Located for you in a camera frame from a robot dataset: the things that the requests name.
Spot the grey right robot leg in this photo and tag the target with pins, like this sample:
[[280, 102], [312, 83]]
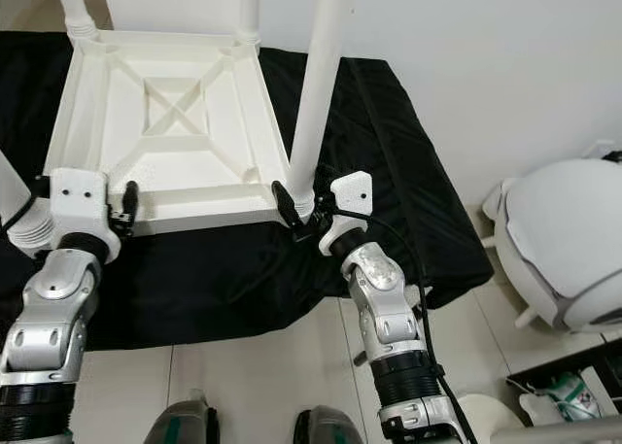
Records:
[[328, 429]]

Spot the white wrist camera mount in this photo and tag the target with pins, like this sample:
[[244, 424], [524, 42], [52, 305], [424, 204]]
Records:
[[80, 201], [352, 193]]

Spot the black metal table leg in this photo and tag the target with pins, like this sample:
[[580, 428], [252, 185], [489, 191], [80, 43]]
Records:
[[360, 358]]

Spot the grey robot leg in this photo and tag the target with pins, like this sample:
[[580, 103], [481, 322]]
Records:
[[183, 426], [328, 429]]

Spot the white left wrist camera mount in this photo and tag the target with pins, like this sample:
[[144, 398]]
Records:
[[80, 201]]

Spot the white round object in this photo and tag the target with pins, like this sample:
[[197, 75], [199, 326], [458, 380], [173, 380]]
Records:
[[486, 415]]

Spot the white plastic chair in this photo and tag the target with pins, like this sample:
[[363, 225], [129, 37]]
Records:
[[564, 240]]

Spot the white plastic children table top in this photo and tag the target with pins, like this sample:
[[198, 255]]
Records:
[[204, 172]]

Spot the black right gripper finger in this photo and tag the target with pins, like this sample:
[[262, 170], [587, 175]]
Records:
[[285, 203]]

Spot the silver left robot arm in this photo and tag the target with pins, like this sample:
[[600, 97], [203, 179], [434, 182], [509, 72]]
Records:
[[49, 337]]

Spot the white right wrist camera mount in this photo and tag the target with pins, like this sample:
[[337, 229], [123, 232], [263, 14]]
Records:
[[352, 193]]

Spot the white green plastic bag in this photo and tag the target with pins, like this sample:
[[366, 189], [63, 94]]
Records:
[[569, 395]]

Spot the black table cloth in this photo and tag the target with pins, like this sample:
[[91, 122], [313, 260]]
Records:
[[233, 279]]

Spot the grey left robot leg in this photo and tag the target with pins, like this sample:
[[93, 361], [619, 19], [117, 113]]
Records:
[[183, 426]]

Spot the black storage box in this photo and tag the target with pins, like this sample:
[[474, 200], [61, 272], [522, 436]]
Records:
[[612, 376]]

